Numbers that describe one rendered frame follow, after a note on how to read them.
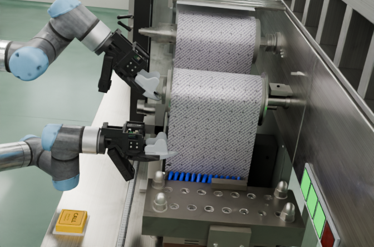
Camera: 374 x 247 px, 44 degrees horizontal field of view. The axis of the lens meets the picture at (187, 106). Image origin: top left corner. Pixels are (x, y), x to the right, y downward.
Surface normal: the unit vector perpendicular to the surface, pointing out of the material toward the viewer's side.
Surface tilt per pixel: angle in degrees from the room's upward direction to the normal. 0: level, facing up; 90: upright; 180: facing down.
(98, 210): 0
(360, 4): 90
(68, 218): 0
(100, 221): 0
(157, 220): 90
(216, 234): 90
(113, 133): 90
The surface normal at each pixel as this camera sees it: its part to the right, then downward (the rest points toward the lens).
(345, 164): -1.00, -0.08
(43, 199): 0.09, -0.90
